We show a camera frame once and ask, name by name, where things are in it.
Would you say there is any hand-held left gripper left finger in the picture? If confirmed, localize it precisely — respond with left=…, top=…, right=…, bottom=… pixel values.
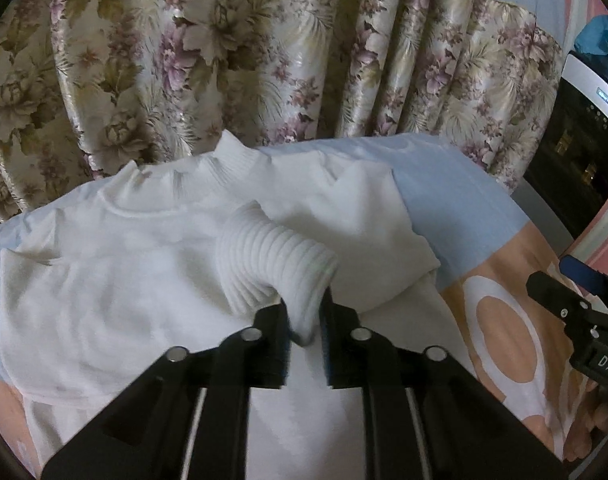
left=40, top=298, right=291, bottom=480

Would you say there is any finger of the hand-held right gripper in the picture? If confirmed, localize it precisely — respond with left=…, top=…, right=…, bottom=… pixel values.
left=526, top=270, right=608, bottom=333
left=558, top=254, right=608, bottom=297

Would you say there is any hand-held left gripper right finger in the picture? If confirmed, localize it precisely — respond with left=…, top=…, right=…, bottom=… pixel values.
left=320, top=290, right=570, bottom=480

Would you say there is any white knit sweater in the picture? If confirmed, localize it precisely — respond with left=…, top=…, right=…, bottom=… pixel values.
left=0, top=129, right=484, bottom=480

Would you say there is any person's right hand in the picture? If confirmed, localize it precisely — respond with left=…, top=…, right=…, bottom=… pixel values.
left=564, top=377, right=608, bottom=463

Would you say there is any blue and orange printed blanket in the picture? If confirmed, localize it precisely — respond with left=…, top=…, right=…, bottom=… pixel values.
left=0, top=135, right=608, bottom=480

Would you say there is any black and white appliance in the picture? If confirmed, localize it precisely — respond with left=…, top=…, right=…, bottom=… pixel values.
left=522, top=51, right=608, bottom=241

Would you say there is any blue cloth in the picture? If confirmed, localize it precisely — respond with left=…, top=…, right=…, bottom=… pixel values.
left=574, top=14, right=608, bottom=61

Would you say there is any floral curtain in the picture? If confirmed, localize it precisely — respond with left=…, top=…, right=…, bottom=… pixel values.
left=0, top=0, right=564, bottom=228

